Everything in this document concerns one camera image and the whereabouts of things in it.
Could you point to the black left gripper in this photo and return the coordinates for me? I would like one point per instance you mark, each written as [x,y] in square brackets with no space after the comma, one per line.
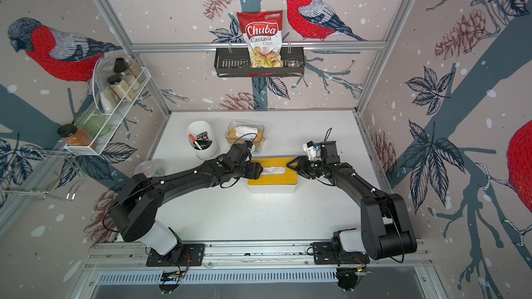
[255,170]

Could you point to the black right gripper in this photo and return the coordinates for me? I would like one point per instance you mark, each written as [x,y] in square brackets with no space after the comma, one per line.
[301,167]

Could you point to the yellow tissue box lid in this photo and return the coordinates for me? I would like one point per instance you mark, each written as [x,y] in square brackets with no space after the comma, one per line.
[289,178]

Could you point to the bamboo tissue box lid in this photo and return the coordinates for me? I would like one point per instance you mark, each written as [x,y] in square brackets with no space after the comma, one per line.
[240,134]

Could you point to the white plastic tissue box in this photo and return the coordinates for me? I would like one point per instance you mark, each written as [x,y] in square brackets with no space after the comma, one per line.
[271,189]

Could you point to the clear plastic tissue box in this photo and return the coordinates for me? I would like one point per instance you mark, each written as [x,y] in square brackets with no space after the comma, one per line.
[236,123]

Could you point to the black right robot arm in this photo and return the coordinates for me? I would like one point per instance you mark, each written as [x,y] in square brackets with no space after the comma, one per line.
[386,229]

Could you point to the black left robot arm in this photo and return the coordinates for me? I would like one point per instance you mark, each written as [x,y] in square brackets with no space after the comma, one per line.
[135,208]

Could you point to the white oval cup holder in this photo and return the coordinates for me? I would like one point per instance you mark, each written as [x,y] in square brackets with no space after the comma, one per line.
[203,133]

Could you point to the red marker pen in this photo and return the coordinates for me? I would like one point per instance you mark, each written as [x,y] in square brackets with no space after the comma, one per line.
[195,142]

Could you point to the clear plastic cup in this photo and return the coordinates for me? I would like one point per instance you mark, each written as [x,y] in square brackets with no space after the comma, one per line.
[149,169]

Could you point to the beige bottle black cap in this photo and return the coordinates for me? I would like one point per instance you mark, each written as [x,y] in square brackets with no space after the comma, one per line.
[121,88]
[130,71]

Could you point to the red Chuba chips bag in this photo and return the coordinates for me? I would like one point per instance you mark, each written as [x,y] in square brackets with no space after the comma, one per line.
[262,33]

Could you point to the green item in bag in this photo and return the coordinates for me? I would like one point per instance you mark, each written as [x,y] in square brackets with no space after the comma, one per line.
[93,122]

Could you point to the orange spice jar black lid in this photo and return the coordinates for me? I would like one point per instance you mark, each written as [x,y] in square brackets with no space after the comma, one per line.
[74,136]

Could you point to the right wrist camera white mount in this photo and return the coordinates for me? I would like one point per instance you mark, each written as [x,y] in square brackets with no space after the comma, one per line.
[311,149]

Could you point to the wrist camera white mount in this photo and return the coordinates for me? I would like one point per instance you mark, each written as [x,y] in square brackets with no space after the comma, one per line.
[249,145]
[311,149]

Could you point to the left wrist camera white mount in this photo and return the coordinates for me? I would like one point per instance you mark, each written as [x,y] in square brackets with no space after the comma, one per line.
[249,145]

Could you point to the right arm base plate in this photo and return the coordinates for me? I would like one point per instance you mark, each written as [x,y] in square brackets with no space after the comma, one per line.
[324,254]

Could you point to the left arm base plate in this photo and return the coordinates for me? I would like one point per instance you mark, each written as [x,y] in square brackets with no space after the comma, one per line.
[183,255]

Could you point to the black wall basket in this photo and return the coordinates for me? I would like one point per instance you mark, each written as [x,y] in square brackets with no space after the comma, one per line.
[243,62]

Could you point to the aluminium front rail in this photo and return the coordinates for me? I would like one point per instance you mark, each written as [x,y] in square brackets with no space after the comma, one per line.
[217,255]

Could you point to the white wire wall shelf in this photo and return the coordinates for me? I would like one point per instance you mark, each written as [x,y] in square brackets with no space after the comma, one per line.
[107,102]

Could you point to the chrome wire rack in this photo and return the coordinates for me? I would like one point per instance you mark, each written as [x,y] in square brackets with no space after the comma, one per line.
[40,174]

